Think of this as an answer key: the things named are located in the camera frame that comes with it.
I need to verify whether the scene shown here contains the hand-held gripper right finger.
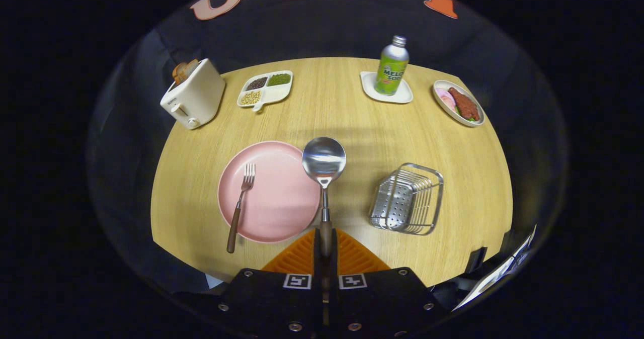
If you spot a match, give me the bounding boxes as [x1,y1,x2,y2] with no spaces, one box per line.
[330,228,453,339]

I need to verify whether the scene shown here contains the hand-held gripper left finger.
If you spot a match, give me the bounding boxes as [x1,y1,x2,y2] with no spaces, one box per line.
[171,228,323,339]

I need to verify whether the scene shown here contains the wooden-handled metal fork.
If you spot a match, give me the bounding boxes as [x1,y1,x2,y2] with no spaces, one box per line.
[226,163,256,254]

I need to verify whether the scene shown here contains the wooden-handled metal spoon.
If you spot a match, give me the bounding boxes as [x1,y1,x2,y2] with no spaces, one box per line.
[301,136,347,299]

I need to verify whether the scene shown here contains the pink round plate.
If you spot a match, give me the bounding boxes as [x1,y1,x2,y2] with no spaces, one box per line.
[217,141,323,244]

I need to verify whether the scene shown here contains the white oval dish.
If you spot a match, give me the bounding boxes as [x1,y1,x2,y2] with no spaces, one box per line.
[433,80,486,127]

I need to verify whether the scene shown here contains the white square coaster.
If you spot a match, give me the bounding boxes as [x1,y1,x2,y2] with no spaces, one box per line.
[360,71,414,104]

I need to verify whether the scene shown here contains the white divided tray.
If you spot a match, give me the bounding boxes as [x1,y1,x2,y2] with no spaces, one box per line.
[237,70,293,112]

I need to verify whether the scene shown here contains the pink ham slices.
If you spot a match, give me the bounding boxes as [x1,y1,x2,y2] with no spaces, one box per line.
[436,88,456,110]

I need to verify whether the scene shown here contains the brown meat piece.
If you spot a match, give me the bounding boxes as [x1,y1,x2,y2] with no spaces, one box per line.
[448,87,480,121]

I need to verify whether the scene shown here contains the white toaster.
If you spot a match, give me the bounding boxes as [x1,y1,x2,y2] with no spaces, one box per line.
[160,58,226,130]

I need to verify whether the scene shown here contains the green soda bottle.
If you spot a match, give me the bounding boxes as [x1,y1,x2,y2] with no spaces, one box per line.
[374,35,410,96]

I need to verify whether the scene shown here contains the toasted bread slices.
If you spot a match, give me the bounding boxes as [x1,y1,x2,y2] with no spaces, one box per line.
[172,59,200,84]

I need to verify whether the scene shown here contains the metal wire drying rack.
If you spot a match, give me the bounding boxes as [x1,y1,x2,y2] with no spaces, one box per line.
[369,163,444,236]

